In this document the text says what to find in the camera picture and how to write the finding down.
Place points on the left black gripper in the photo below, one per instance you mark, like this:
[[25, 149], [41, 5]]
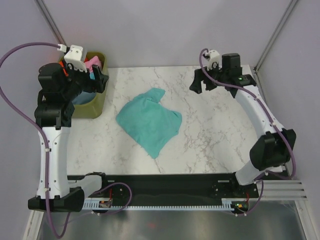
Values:
[[91, 84]]

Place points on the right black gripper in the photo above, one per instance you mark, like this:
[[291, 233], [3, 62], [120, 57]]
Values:
[[199, 76]]

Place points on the teal t shirt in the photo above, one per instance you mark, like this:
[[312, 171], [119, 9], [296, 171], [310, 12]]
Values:
[[149, 123]]

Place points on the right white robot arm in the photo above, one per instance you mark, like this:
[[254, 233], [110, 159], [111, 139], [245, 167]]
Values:
[[275, 143]]

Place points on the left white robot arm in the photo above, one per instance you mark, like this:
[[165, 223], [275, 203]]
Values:
[[58, 192]]

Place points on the light blue t shirt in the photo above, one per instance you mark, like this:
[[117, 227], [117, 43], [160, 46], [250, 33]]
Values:
[[91, 74]]

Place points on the pink t shirt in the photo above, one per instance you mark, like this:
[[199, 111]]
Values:
[[95, 61]]

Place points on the grey blue t shirt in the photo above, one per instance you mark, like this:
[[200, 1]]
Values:
[[84, 98]]

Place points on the olive green plastic bin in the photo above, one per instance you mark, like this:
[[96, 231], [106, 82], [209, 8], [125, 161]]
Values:
[[94, 108]]

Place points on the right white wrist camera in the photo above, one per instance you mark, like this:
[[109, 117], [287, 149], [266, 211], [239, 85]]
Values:
[[213, 59]]

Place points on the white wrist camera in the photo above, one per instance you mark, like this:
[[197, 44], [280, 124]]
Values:
[[213, 59], [76, 56]]

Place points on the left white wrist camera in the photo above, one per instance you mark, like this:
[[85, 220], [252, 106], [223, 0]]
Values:
[[76, 56]]

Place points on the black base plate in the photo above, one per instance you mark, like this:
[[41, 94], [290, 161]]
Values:
[[172, 189]]

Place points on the white slotted cable duct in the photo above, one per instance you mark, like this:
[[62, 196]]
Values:
[[101, 204]]

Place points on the aluminium extrusion rail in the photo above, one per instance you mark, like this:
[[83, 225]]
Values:
[[282, 190]]

